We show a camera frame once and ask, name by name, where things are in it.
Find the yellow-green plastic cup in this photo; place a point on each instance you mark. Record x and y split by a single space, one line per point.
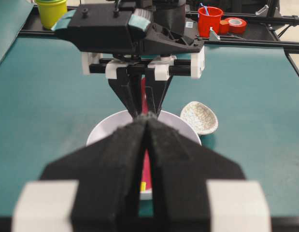
51 11

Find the red plastic cup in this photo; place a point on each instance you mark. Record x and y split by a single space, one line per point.
209 21

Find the red tape roll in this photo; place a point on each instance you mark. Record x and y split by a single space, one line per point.
232 25

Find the red plastic spoon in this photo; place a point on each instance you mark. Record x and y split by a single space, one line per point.
146 173

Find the white round bowl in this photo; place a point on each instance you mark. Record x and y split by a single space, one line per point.
119 119

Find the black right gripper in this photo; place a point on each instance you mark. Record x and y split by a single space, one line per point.
128 31

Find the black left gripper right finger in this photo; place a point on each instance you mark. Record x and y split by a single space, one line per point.
198 190

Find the metal corner bracket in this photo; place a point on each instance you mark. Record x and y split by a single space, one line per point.
213 36

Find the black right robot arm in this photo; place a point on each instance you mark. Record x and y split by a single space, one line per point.
144 37

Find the small crackle glazed dish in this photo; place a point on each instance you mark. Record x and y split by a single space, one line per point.
200 117

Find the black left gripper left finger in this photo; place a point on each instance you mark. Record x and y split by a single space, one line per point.
87 190

